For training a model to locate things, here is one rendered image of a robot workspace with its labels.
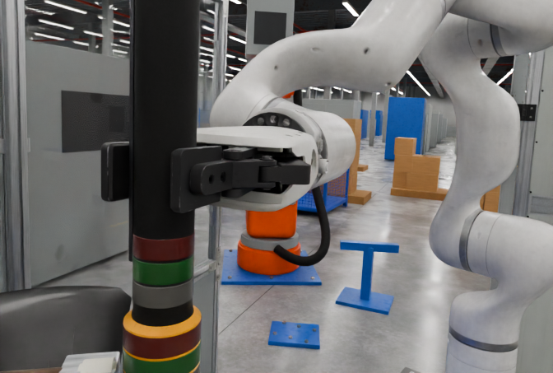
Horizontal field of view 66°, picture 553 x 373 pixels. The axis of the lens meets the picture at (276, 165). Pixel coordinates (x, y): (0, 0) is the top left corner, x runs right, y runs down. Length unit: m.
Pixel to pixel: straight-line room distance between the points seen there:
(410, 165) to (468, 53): 8.72
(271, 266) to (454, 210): 3.51
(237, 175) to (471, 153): 0.60
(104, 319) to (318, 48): 0.35
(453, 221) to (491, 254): 0.09
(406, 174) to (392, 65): 9.05
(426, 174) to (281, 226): 5.70
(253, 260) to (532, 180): 2.89
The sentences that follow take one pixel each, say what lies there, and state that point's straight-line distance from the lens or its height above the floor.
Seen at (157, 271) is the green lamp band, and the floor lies 1.51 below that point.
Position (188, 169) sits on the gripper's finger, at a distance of 0.22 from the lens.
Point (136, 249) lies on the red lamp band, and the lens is 0.24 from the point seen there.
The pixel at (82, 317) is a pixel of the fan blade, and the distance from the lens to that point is 0.44.
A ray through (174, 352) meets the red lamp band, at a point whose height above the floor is 1.47.
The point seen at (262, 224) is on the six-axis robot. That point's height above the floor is 0.53.
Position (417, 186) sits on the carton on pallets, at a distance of 9.53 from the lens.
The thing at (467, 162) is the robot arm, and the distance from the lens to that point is 0.81.
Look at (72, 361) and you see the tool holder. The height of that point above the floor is 1.45.
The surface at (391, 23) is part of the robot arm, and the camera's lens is 0.53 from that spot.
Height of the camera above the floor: 1.59
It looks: 7 degrees down
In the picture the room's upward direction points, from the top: 3 degrees clockwise
